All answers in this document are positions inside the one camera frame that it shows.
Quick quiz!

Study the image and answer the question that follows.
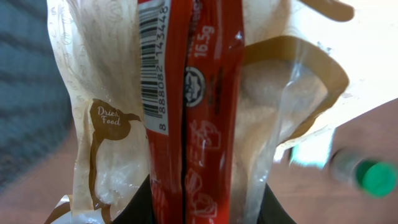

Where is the grey plastic shopping basket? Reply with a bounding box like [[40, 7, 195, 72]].
[[1, 0, 72, 190]]

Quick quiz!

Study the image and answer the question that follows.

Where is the green lid jar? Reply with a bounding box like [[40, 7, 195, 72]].
[[330, 149, 397, 198]]

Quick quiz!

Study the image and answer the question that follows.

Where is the teal wet wipes pack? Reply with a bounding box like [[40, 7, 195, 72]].
[[290, 129, 336, 170]]

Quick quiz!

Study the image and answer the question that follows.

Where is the white brown snack bag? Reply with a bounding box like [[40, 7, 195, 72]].
[[47, 1, 354, 223]]

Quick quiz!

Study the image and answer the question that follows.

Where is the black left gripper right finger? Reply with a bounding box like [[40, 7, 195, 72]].
[[257, 184, 295, 224]]

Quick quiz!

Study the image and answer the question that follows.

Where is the red white snack bar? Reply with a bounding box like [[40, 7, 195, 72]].
[[138, 0, 244, 223]]

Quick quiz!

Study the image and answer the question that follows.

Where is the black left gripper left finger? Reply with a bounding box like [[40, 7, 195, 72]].
[[113, 175, 155, 224]]

